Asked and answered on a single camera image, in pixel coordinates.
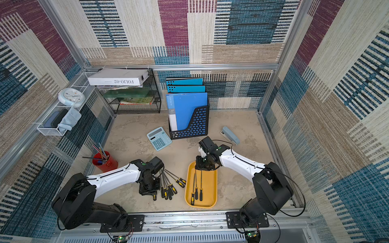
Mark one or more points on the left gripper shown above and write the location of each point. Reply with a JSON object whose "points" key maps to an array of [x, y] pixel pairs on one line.
{"points": [[146, 192]]}

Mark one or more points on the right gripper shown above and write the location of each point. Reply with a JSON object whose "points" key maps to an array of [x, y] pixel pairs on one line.
{"points": [[205, 163]]}

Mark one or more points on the yellow plastic storage tray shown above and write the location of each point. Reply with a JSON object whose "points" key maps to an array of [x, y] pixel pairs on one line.
{"points": [[209, 188]]}

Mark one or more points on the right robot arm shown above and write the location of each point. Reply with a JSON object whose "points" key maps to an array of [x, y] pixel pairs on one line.
{"points": [[271, 186]]}

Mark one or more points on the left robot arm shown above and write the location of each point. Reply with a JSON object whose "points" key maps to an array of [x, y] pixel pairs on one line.
{"points": [[75, 204]]}

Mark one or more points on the black mesh file holder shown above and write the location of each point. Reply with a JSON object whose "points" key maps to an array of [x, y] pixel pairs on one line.
{"points": [[197, 127]]}

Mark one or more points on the white folio box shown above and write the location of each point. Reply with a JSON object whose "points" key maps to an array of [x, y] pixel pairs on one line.
{"points": [[119, 77]]}

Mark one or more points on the grey blue stapler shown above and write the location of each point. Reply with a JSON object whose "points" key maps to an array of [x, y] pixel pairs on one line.
{"points": [[228, 134]]}

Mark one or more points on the light blue calculator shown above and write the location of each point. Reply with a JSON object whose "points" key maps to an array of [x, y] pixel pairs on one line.
{"points": [[159, 138]]}

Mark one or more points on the red pen cup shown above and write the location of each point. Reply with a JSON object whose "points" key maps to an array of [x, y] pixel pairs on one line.
{"points": [[105, 162]]}

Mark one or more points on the blue folder front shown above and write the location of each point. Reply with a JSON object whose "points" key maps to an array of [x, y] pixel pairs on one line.
{"points": [[181, 107]]}

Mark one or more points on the teal folder back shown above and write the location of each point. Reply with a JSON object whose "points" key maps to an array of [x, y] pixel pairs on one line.
{"points": [[184, 82]]}

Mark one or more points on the teal folder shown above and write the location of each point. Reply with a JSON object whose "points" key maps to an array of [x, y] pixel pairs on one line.
{"points": [[186, 89], [184, 82]]}

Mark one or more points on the teal folder middle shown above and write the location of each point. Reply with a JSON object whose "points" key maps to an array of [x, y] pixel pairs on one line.
{"points": [[186, 89]]}

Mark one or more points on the green book on shelf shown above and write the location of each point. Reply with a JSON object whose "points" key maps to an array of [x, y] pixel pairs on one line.
{"points": [[127, 93]]}

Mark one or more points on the light blue cloth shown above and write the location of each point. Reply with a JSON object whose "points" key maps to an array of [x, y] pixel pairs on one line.
{"points": [[69, 120]]}

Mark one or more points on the dark object in basket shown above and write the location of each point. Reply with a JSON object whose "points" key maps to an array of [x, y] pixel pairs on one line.
{"points": [[55, 119]]}

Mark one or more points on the white round clock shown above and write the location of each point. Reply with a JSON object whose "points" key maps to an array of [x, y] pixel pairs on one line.
{"points": [[71, 97]]}

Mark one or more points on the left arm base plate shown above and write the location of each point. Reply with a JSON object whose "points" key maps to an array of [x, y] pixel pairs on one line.
{"points": [[130, 223]]}

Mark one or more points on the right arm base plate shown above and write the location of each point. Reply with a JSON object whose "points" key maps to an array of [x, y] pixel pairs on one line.
{"points": [[238, 220]]}

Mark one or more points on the black wire shelf rack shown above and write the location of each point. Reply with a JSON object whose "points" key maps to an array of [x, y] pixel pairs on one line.
{"points": [[150, 104]]}

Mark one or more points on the white wire wall basket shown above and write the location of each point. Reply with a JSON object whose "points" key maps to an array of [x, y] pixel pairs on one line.
{"points": [[80, 83]]}

